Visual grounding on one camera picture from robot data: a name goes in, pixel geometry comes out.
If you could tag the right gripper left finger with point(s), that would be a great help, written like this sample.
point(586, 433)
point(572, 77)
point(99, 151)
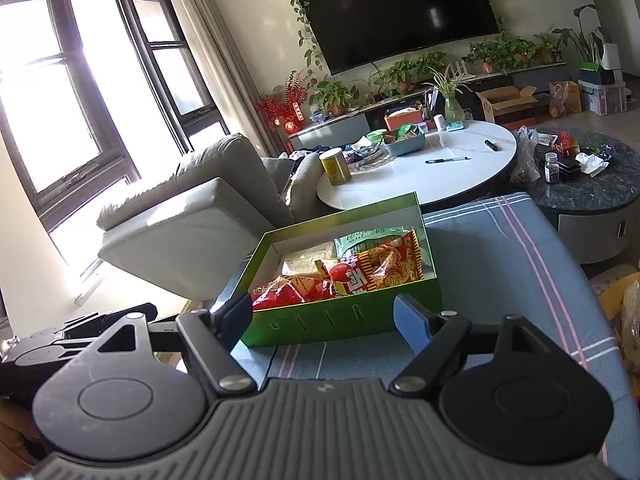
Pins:
point(210, 336)

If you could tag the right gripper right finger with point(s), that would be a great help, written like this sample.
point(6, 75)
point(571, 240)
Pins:
point(438, 344)

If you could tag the orange red noodle snack bag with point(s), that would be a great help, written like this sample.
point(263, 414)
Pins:
point(393, 263)

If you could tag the red chip bag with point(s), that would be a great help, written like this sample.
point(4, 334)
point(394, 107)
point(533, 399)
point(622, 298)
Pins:
point(285, 291)

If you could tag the blue plaid tablecloth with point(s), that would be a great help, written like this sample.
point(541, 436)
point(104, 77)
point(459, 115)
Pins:
point(492, 257)

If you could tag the grey sofa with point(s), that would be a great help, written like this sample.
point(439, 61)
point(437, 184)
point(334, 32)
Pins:
point(188, 232)

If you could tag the green snack box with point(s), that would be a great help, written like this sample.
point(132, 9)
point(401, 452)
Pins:
point(293, 251)

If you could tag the green snack packet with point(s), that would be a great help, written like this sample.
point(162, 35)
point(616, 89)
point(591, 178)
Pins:
point(356, 242)

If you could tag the white oval coffee table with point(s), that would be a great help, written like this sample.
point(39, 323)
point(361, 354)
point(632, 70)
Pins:
point(437, 186)

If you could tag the black marker pen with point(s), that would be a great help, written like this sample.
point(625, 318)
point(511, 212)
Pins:
point(444, 160)

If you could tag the clear plastic bag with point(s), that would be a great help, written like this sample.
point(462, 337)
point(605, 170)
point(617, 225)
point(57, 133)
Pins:
point(526, 170)

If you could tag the yellow tin can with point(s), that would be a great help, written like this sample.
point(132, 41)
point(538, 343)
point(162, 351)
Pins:
point(334, 164)

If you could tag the blue snack tray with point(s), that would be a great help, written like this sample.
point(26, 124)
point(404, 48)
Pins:
point(398, 145)

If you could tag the small black remote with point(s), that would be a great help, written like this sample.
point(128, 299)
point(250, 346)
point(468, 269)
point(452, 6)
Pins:
point(492, 146)

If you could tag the dark glass jar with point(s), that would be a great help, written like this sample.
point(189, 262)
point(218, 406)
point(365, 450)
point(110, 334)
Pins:
point(551, 168)

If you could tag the dark marble round table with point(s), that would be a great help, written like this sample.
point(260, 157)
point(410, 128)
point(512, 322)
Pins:
point(597, 218)

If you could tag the orange storage box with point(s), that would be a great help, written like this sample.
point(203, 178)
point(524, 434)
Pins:
point(403, 117)

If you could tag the grey curtain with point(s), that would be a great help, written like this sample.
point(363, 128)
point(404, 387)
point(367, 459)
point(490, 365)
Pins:
point(225, 73)

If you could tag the tv console cabinet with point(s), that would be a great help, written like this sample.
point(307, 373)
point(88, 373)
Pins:
point(350, 127)

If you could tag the red flower decoration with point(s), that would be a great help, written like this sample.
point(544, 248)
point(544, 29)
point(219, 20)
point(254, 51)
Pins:
point(282, 108)

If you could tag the cardboard box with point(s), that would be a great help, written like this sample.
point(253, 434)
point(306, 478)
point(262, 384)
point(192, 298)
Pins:
point(510, 106)

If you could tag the glass vase with plant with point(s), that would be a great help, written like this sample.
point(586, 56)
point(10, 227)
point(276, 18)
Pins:
point(449, 85)

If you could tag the clear plastic storage bin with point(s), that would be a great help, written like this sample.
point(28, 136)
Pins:
point(603, 99)

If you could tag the tall leafy floor plant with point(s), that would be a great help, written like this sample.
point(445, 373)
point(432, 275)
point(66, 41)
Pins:
point(589, 45)

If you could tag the black wall television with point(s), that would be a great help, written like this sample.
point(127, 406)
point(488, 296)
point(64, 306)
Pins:
point(353, 33)

